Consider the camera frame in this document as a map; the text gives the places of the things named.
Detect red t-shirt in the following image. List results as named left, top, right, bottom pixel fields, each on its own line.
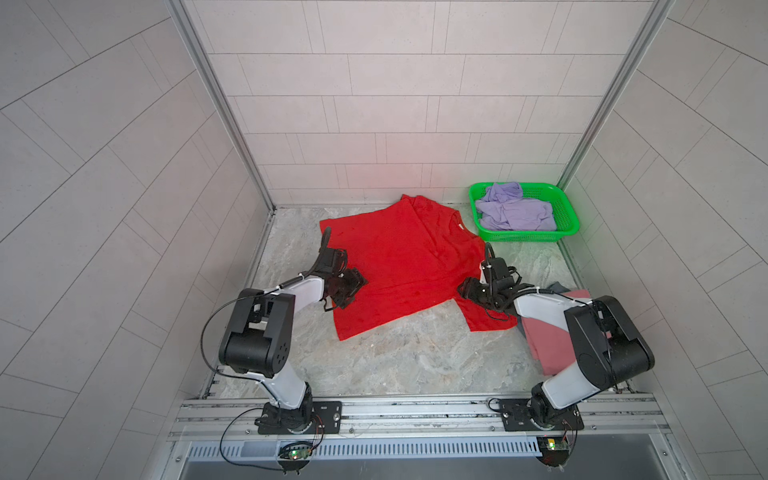
left=319, top=195, right=518, bottom=341

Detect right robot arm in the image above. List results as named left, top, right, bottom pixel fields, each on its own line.
left=458, top=243, right=655, bottom=431

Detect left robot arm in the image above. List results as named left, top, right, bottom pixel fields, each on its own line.
left=218, top=227, right=367, bottom=434

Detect grey folded t-shirt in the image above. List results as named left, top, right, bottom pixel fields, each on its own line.
left=542, top=282, right=571, bottom=295

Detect pink folded t-shirt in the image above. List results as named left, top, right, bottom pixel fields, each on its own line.
left=515, top=287, right=591, bottom=376

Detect green plastic basket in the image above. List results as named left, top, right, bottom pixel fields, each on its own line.
left=468, top=182, right=580, bottom=242

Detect purple t-shirt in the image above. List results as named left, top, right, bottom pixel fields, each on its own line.
left=474, top=182, right=557, bottom=231

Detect right circuit board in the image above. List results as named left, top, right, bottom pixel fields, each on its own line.
left=536, top=436, right=571, bottom=468

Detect circuit board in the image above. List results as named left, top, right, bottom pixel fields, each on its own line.
left=536, top=436, right=571, bottom=468
left=277, top=441, right=314, bottom=462

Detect left circuit board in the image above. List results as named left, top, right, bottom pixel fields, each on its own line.
left=277, top=441, right=314, bottom=462

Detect ventilation grille strip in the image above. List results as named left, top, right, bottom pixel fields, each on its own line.
left=187, top=437, right=542, bottom=463

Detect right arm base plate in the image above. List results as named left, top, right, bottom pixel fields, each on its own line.
left=499, top=397, right=585, bottom=432

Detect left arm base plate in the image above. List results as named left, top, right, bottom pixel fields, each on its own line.
left=254, top=401, right=342, bottom=435

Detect aluminium mounting rail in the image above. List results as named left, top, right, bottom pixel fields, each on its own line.
left=168, top=394, right=671, bottom=441

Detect left black cable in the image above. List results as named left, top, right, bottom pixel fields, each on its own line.
left=199, top=290, right=316, bottom=472

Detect left corner metal post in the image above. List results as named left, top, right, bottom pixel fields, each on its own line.
left=165, top=0, right=276, bottom=214

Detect corner metal post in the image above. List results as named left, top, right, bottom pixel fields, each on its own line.
left=165, top=0, right=276, bottom=214
left=557, top=0, right=676, bottom=191

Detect right corner metal post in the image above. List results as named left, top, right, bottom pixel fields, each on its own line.
left=557, top=0, right=676, bottom=191

